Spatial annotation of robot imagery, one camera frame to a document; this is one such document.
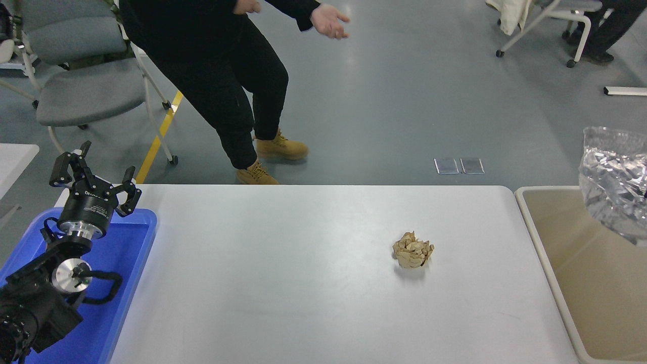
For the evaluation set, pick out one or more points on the small white side table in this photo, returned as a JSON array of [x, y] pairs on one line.
[[15, 162]]

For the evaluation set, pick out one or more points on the large pale plastic bin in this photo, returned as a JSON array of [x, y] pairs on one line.
[[581, 278]]

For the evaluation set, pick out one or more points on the cream padded jacket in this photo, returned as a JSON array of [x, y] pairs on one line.
[[510, 12]]

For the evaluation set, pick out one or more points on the white chair frame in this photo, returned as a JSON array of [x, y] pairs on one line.
[[5, 50]]

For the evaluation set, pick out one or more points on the person's left hand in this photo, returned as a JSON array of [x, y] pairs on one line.
[[328, 20]]

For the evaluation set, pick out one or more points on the person's right hand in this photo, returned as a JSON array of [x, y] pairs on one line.
[[247, 6]]

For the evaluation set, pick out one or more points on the silver foil tray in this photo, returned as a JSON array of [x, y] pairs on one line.
[[614, 182]]

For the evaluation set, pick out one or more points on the person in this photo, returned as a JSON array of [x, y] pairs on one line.
[[217, 65], [614, 20]]

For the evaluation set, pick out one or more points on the blue plastic tray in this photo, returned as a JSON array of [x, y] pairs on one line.
[[121, 263]]

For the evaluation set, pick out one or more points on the metal floor plate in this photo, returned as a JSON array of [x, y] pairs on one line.
[[472, 166], [447, 166]]

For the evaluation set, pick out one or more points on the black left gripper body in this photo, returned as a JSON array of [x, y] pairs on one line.
[[88, 210]]

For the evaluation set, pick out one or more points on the white floor bar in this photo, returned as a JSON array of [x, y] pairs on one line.
[[627, 90]]

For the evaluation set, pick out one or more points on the tan paper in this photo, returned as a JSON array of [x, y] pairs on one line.
[[413, 250]]

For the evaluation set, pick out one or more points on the grey chair with white frame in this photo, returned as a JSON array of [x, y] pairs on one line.
[[576, 6], [81, 96]]

